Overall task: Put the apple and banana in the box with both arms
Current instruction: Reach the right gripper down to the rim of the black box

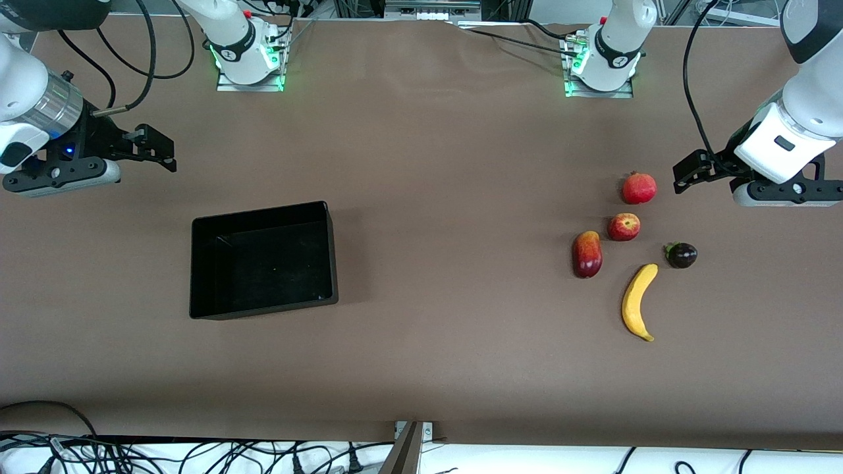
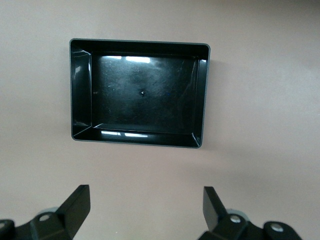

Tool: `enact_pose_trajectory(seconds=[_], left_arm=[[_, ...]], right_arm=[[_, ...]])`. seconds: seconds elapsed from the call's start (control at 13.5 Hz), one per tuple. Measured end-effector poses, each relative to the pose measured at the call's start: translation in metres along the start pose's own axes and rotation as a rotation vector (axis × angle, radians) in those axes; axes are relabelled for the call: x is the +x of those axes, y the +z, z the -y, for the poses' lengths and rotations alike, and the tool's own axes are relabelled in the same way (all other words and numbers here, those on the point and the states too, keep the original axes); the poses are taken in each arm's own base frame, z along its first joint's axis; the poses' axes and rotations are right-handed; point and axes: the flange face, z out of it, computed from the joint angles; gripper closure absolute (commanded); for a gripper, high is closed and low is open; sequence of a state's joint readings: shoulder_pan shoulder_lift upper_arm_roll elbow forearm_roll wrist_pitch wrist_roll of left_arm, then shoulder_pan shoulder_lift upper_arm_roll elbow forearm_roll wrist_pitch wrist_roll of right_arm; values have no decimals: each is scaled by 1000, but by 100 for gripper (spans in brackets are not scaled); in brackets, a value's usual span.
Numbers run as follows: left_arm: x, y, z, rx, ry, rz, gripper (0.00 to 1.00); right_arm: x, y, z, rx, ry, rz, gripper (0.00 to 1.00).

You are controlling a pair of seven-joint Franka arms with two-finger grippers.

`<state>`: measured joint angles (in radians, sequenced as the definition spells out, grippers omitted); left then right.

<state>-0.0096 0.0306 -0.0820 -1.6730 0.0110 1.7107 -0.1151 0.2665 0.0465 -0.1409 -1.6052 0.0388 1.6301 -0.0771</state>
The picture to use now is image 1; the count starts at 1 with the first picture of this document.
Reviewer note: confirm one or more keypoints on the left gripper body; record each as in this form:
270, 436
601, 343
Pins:
722, 160

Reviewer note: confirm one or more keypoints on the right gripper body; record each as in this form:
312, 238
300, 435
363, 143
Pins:
94, 143

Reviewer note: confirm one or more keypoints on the red apple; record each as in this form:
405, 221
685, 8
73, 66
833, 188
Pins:
624, 226

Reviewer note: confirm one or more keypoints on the yellow banana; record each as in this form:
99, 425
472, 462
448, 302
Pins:
635, 303

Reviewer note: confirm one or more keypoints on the black plastic box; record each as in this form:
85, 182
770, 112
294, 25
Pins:
263, 263

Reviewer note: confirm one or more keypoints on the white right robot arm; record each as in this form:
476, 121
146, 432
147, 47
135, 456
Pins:
230, 39

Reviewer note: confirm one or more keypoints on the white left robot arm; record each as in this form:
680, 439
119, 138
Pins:
619, 46

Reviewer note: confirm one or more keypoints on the red pomegranate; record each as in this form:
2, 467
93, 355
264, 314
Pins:
639, 188

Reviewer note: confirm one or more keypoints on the dark purple eggplant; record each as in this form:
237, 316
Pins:
683, 255

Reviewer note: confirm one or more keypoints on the red yellow mango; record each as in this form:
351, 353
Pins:
587, 254

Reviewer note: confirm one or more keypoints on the brown table cover sheet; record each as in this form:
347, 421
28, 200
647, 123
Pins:
421, 362

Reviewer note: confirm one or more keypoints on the dark diagonal metal beam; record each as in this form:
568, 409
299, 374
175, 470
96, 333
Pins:
403, 454

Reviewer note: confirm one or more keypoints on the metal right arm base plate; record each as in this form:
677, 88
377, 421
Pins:
227, 86

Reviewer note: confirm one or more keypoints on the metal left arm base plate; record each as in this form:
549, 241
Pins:
576, 94

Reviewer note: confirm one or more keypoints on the aluminium frame rack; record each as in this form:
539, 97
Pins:
431, 8

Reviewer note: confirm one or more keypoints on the small metal edge bracket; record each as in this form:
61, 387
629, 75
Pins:
428, 430

